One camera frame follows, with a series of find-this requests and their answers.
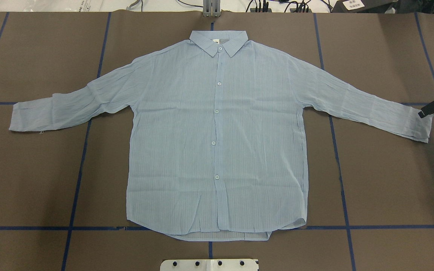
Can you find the grey aluminium post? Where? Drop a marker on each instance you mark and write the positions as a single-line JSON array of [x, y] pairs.
[[212, 8]]

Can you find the light blue button-up shirt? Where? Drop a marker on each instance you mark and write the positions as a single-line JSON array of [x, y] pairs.
[[218, 146]]

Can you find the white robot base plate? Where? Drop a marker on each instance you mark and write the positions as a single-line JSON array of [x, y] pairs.
[[210, 265]]

